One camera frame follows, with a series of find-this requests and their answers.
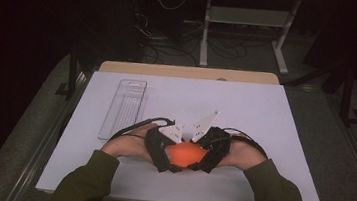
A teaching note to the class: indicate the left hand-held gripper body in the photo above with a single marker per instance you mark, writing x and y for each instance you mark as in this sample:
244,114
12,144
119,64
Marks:
159,138

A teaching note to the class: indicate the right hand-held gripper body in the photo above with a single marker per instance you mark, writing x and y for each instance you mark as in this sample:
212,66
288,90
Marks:
217,141

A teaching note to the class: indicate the orange phone case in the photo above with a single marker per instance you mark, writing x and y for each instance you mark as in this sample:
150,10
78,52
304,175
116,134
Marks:
185,154

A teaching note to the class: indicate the person's right hand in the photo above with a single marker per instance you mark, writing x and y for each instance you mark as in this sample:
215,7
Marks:
241,154

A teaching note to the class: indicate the person's left hand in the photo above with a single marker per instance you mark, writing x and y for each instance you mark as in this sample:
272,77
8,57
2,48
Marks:
128,144

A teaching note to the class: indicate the white board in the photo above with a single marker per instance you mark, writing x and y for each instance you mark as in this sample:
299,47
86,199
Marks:
232,106

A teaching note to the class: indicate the clear plastic tray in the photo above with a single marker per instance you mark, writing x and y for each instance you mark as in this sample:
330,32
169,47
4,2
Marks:
125,108

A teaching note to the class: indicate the wooden table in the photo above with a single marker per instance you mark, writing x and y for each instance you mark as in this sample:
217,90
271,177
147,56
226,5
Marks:
186,71

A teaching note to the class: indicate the black metal stand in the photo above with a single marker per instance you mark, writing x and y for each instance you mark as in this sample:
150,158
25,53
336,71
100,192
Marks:
73,72
347,98

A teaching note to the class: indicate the white metal desk frame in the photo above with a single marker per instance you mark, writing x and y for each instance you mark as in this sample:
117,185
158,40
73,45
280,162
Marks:
249,16

